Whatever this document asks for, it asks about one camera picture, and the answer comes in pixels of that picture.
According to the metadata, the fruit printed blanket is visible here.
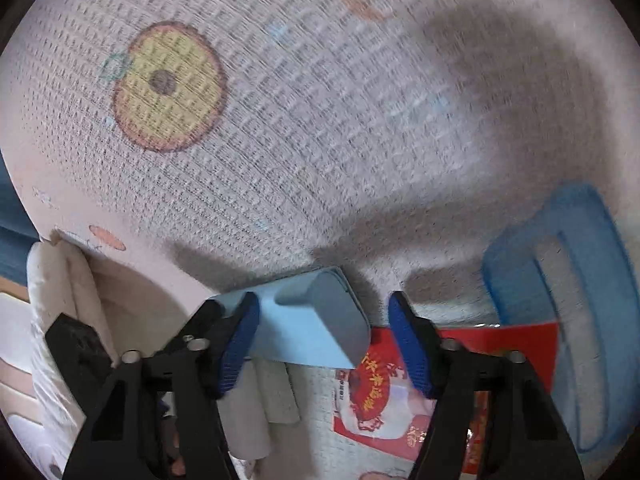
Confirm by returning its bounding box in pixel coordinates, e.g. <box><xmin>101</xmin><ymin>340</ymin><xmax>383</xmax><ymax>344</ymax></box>
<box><xmin>0</xmin><ymin>0</ymin><xmax>640</xmax><ymax>480</ymax></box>

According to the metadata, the red packet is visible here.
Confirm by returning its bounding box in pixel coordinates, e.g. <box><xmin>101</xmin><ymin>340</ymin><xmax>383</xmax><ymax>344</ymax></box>
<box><xmin>332</xmin><ymin>322</ymin><xmax>560</xmax><ymax>476</ymax></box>

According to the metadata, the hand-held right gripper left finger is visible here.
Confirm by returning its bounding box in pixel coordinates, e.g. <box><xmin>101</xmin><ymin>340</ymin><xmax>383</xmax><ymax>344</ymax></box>
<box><xmin>64</xmin><ymin>291</ymin><xmax>261</xmax><ymax>480</ymax></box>

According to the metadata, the white towel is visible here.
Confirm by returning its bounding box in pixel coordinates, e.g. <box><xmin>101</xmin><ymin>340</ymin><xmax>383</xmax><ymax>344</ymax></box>
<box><xmin>230</xmin><ymin>359</ymin><xmax>302</xmax><ymax>461</ymax></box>

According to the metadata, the light blue box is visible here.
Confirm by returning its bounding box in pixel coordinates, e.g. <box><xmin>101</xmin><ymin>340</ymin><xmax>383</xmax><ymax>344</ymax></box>
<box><xmin>207</xmin><ymin>266</ymin><xmax>372</xmax><ymax>369</ymax></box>

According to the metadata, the blue plastic basket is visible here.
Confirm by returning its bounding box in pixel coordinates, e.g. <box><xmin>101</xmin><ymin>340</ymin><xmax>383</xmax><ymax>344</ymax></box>
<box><xmin>481</xmin><ymin>184</ymin><xmax>635</xmax><ymax>456</ymax></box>

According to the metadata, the blue cloth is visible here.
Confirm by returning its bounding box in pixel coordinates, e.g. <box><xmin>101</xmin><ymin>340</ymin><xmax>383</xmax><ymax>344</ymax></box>
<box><xmin>0</xmin><ymin>160</ymin><xmax>42</xmax><ymax>286</ymax></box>

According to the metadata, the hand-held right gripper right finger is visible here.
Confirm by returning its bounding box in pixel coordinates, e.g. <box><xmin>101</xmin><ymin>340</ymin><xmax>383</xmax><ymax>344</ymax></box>
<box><xmin>389</xmin><ymin>291</ymin><xmax>586</xmax><ymax>480</ymax></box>

